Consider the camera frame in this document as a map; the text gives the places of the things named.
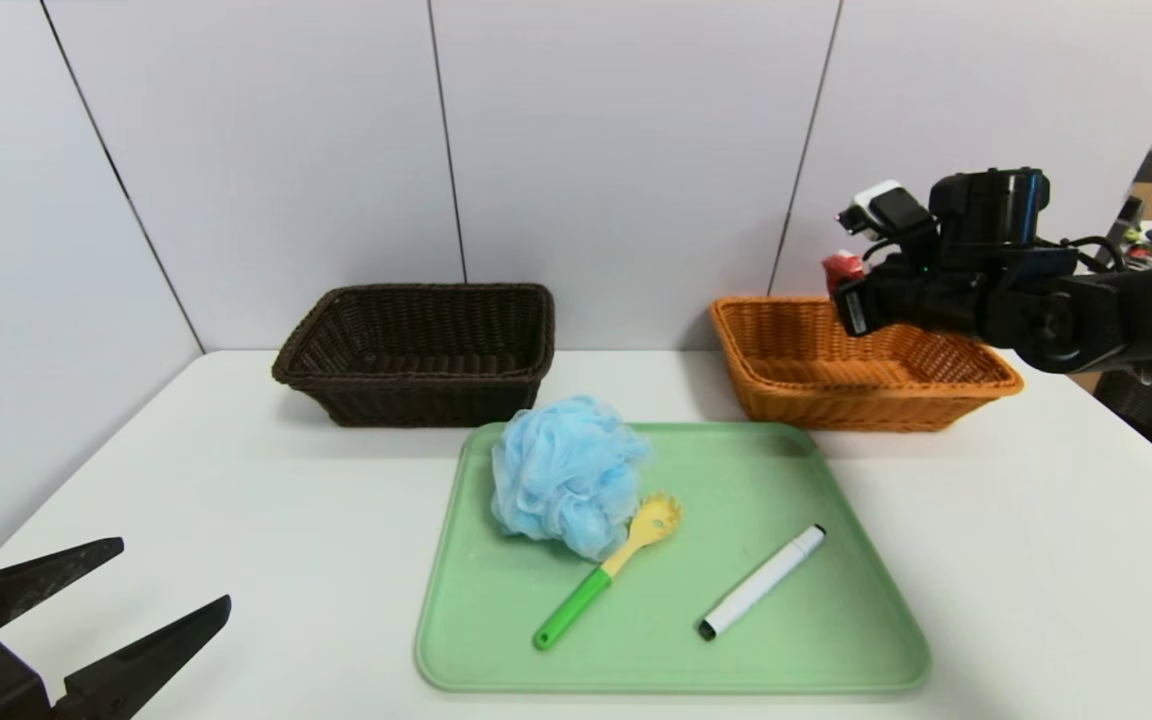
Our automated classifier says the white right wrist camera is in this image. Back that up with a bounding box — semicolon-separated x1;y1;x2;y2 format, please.
836;180;940;263

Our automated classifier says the blue mesh bath sponge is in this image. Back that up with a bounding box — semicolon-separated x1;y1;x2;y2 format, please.
491;395;653;561

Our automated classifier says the yellow pasta spoon green handle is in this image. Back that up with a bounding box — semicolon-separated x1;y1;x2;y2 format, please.
533;491;683;651

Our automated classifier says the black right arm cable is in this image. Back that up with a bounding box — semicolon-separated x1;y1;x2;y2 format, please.
1061;235;1132;273

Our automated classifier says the light green plastic tray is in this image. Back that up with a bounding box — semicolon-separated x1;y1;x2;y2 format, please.
414;421;932;694

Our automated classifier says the dark brown wicker basket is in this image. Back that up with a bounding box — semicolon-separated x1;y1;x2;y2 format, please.
271;283;557;429

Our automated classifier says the white marker pen black cap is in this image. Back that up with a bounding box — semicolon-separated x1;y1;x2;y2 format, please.
696;524;827;641

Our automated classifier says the orange wicker basket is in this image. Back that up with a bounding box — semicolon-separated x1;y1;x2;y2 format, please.
708;296;1025;433

